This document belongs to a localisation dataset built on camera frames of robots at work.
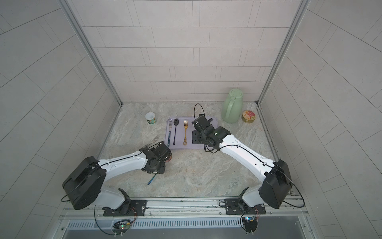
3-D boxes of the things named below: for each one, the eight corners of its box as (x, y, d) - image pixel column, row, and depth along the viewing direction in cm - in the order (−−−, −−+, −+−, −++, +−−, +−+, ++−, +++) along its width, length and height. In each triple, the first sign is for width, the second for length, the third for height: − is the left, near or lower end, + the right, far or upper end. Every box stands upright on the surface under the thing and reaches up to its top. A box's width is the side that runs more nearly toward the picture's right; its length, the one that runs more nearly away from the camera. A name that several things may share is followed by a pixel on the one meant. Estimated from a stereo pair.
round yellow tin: (242, 123, 107) (243, 119, 104) (240, 114, 113) (241, 110, 109) (255, 123, 107) (257, 119, 104) (252, 114, 113) (254, 110, 109)
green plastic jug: (222, 127, 104) (228, 104, 86) (220, 112, 114) (225, 88, 96) (237, 127, 104) (246, 104, 86) (234, 112, 114) (241, 88, 96)
